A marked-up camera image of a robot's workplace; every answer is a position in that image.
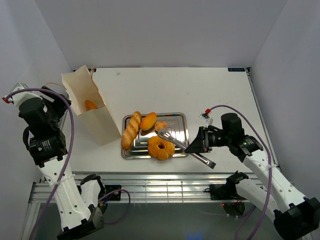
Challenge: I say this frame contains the small round bun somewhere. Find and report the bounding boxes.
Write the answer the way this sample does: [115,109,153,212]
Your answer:
[154,121,167,132]

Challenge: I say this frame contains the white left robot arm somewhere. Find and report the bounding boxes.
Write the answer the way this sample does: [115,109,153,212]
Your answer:
[12,86,106,240]

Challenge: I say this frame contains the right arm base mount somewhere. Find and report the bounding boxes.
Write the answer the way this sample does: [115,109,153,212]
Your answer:
[203,184,248,218]

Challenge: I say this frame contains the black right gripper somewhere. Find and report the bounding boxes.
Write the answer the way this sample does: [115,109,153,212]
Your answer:
[184,126,231,154]

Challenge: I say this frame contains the metal tongs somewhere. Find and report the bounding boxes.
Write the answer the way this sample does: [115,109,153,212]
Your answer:
[157,129,216,169]

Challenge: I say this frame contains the ring shaped bread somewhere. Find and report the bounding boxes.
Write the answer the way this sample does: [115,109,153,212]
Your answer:
[147,136,175,161]

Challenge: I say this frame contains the beige paper bag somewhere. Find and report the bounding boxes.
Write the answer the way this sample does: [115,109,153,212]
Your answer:
[59,65,121,146]

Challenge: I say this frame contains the short loaf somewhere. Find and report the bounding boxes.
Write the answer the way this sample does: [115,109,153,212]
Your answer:
[84,100,98,111]

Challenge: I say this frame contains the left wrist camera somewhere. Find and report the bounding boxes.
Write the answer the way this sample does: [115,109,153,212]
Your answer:
[2,82,40,108]

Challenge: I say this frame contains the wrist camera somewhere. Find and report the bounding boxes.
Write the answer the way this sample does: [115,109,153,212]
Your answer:
[199,108,213,126]
[2,82,40,108]

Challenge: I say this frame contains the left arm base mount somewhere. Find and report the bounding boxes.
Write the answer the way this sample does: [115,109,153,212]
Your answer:
[88,183,122,207]

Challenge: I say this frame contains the blue label right corner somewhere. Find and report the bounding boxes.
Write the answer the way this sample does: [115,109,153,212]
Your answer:
[227,67,246,72]

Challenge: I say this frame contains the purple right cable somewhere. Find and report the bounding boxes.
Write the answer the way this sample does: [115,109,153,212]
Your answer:
[209,104,273,240]

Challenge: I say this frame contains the aluminium frame rail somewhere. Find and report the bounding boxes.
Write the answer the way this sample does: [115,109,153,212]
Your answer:
[28,172,301,205]

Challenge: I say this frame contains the orange oval bun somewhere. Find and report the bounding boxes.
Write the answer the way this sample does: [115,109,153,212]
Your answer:
[140,112,157,131]

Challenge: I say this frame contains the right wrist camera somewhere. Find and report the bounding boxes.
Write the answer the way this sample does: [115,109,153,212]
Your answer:
[199,108,213,126]

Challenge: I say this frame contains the metal tray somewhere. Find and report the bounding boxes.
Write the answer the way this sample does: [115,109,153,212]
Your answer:
[121,112,189,159]

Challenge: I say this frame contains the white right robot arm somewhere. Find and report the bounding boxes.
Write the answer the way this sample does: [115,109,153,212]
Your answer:
[185,113,320,240]

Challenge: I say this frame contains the twisted loaf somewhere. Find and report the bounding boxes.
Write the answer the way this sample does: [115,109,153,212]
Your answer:
[121,111,142,150]

